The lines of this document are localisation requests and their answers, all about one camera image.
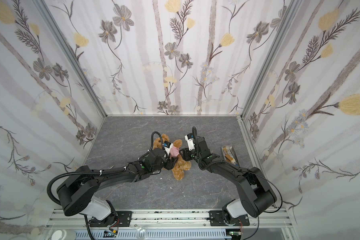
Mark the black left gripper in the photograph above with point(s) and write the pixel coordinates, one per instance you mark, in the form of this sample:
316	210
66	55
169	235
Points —
170	159

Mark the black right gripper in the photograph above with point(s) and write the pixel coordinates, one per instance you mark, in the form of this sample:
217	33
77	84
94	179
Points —
186	153

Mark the pink bear hoodie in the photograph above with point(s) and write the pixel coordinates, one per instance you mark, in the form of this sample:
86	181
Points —
174	152

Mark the brown plush teddy bear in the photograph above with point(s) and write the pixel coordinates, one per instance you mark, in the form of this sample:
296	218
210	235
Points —
180	164

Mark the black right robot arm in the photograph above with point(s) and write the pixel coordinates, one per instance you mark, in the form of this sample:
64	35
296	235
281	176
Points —
255	193

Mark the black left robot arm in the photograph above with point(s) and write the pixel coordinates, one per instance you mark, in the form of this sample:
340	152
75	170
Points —
74	191

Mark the wooden pieces in tray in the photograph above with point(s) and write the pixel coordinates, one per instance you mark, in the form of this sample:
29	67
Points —
229	156

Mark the metal tray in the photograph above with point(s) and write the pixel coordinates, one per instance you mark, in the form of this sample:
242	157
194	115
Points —
234	152

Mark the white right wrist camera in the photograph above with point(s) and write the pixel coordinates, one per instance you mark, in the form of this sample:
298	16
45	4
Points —
190	141

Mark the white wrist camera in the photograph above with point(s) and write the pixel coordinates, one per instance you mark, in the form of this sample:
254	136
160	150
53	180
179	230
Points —
167	146
190	141

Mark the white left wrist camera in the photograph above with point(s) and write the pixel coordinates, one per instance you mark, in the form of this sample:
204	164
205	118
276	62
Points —
167	146

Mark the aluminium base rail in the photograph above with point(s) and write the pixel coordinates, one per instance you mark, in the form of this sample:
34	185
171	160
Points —
174	225

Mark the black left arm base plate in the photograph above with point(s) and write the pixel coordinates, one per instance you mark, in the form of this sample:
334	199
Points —
117	218

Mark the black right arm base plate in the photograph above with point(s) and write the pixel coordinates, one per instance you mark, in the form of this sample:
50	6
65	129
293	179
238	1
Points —
225	218

